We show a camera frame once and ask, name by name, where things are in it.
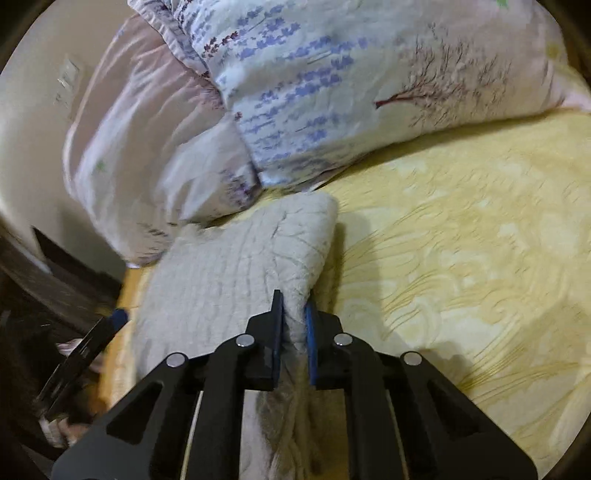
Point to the wooden headboard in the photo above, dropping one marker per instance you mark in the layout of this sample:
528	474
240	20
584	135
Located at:
76	294

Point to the pink floral left pillow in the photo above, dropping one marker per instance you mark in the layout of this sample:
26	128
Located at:
152	148

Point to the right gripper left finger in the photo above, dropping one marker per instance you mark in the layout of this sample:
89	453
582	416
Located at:
184	418

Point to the blue floral right pillow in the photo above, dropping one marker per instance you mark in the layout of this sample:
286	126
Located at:
313	85

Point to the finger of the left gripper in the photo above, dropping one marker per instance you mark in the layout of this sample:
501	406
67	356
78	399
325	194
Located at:
61	388

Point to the white wall switch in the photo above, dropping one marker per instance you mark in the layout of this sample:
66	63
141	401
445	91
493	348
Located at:
69	81

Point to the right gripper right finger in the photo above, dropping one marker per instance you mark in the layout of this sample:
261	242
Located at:
404	418

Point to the grey cable-knit sweater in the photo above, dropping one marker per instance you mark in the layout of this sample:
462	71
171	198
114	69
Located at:
207	286

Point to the yellow patterned bedspread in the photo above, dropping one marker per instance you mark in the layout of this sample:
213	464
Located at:
473	247

